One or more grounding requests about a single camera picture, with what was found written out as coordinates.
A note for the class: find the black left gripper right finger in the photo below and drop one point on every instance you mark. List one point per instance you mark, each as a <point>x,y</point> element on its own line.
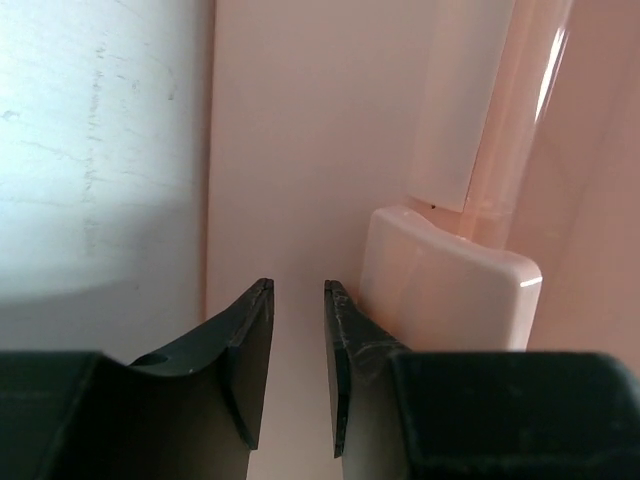
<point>371,420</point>

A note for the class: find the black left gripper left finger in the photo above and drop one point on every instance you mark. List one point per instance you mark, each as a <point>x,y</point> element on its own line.
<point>192,409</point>

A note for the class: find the pink plastic toolbox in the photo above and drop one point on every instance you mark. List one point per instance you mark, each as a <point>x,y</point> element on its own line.
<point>513,124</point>

